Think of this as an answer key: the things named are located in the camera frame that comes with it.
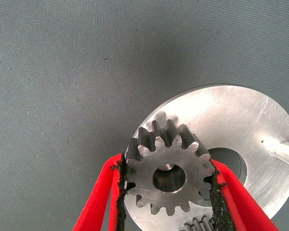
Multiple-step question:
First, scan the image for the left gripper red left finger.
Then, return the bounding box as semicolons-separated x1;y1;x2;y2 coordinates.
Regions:
73;153;127;231

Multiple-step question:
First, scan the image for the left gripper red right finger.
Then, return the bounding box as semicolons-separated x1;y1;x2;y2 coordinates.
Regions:
209;158;279;231

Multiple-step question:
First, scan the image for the small steel spur gear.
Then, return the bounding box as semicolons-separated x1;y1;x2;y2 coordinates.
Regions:
184;215;214;231
124;119;216;217

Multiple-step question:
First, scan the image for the round metal carrier plate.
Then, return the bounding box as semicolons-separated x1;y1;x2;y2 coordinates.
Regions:
123;84;289;231

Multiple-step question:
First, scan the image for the dark grey table cloth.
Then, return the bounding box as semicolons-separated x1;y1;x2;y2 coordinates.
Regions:
0;0;289;231

